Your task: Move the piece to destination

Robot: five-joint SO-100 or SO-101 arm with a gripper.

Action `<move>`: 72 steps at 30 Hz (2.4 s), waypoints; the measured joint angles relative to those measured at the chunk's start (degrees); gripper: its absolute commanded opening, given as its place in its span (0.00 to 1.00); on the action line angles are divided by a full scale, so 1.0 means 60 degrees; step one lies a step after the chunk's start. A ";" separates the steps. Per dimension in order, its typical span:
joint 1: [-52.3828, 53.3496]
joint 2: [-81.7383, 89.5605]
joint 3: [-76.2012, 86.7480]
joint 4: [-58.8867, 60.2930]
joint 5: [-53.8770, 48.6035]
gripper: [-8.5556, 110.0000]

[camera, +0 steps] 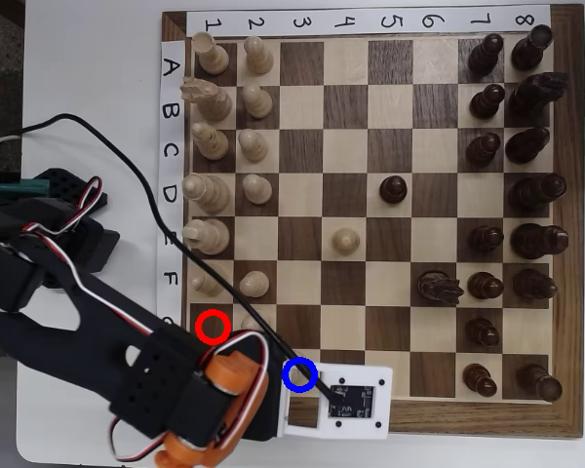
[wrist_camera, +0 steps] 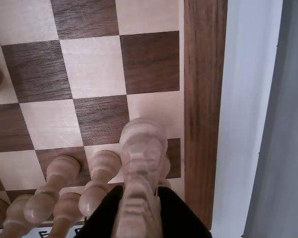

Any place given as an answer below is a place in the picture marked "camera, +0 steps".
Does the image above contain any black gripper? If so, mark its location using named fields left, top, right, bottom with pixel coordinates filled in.
left=233, top=333, right=293, bottom=443

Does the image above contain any light wooden bishop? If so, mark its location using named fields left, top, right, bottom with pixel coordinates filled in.
left=189, top=265, right=225, bottom=297
left=191, top=121, right=230, bottom=161

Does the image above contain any light wooden king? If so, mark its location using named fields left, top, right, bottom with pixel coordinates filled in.
left=181, top=217, right=231, bottom=256

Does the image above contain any dark wooden knight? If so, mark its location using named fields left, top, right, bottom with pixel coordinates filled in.
left=509, top=71, right=569, bottom=118
left=416, top=270, right=465, bottom=306

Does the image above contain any wooden chess board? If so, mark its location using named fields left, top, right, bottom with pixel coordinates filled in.
left=154, top=4, right=585, bottom=440

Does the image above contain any light wooden queen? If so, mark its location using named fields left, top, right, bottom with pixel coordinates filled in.
left=180, top=173, right=233, bottom=215

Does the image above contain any dark wooden pawn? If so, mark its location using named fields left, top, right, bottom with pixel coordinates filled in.
left=466, top=132, right=502, bottom=166
left=465, top=317, right=501, bottom=348
left=469, top=83, right=507, bottom=120
left=467, top=32, right=505, bottom=75
left=468, top=224, right=505, bottom=254
left=466, top=271, right=505, bottom=300
left=378, top=175, right=410, bottom=205
left=462, top=363, right=498, bottom=399

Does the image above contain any dark wooden rook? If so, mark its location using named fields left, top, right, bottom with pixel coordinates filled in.
left=516, top=363, right=564, bottom=404
left=510, top=23, right=555, bottom=72

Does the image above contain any dark wooden bishop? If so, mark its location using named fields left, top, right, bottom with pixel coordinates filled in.
left=512, top=267, right=560, bottom=301
left=505, top=126, right=551, bottom=165

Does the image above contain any light wooden knight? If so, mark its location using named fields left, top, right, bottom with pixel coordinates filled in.
left=179, top=75, right=234, bottom=122

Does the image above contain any dark wooden king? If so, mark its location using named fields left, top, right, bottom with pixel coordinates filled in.
left=510, top=222, right=570, bottom=260

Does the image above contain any white letter label strip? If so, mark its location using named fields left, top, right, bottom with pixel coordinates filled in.
left=159, top=39, right=186, bottom=323

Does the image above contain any teal green board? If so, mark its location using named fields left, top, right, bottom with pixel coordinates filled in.
left=0, top=178, right=50, bottom=196

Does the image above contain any dark wooden queen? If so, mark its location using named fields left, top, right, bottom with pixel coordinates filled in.
left=509, top=173, right=567, bottom=213

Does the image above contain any light wooden rook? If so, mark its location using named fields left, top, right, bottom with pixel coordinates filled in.
left=190, top=31, right=231, bottom=76

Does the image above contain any white number label strip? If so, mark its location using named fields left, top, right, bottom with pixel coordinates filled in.
left=185, top=4, right=552, bottom=38

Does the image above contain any red white black servo wire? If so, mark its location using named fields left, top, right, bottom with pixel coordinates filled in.
left=197, top=330, right=272, bottom=440
left=26, top=223, right=155, bottom=337
left=21, top=175, right=103, bottom=235
left=107, top=418, right=167, bottom=462

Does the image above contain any thin black camera cable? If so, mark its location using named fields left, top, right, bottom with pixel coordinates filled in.
left=0, top=113, right=345, bottom=406

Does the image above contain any white camera mount with board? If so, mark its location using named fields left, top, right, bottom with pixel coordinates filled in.
left=276, top=362, right=395, bottom=441

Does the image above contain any white cable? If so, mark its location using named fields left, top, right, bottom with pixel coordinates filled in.
left=0, top=135, right=23, bottom=165

